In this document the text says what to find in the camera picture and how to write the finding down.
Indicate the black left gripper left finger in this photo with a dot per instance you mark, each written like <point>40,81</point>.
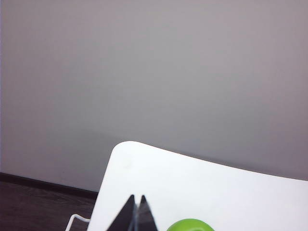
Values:
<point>124,217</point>

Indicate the green apple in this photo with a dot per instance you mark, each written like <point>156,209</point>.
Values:
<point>190,225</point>

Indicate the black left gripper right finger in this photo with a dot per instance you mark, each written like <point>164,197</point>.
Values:
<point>145,217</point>

